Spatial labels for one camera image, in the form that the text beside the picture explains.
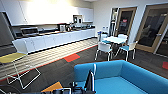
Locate blue sofa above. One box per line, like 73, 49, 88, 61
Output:
72, 59, 168, 94

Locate white lower kitchen cabinets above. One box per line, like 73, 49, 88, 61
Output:
12, 28, 98, 55

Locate white kitchen cabinets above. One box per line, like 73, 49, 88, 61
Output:
12, 28, 98, 55
0, 0, 95, 27

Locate blue bin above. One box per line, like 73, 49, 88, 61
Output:
96, 30, 102, 42

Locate white square table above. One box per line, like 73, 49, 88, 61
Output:
101, 35, 128, 54

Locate grey countertop appliance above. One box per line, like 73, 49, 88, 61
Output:
57, 23, 67, 33

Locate white chair with teal seat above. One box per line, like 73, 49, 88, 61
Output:
117, 39, 139, 62

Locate black microwave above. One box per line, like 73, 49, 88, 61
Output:
20, 26, 40, 37

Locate tall dark glass panel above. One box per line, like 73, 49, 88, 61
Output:
108, 7, 120, 35

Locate wood-framed glass door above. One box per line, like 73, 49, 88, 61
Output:
134, 2, 168, 55
114, 6, 138, 38

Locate white upper kitchen cabinets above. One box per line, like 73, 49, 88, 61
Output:
0, 0, 95, 27

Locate stainless steel refrigerator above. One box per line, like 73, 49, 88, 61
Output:
0, 11, 16, 48

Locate black wall-mounted appliance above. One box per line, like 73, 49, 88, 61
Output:
72, 14, 83, 25

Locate yellow seat wire-leg stool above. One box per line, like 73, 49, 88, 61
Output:
0, 39, 42, 90

